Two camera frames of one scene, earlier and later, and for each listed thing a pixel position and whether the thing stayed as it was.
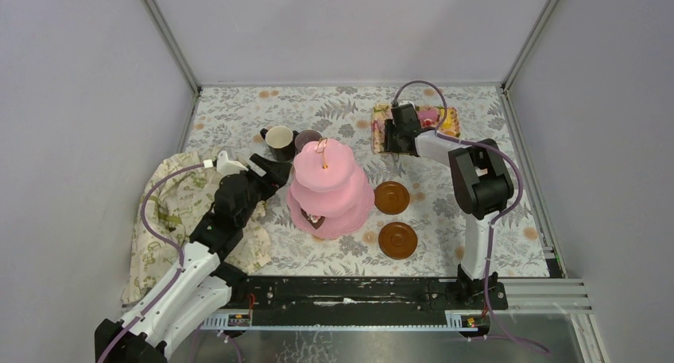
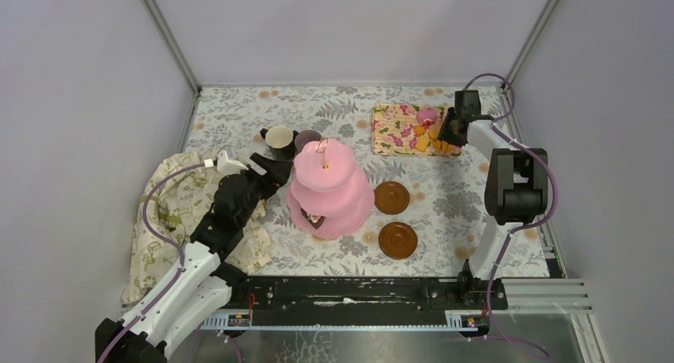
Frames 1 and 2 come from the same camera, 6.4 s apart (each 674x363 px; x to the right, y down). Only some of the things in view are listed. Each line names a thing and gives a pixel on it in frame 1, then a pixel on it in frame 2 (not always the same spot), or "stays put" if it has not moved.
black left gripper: (261, 175) stays put
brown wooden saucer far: (391, 198) stays put
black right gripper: (389, 146) → (444, 135)
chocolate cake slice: (315, 220) stays put
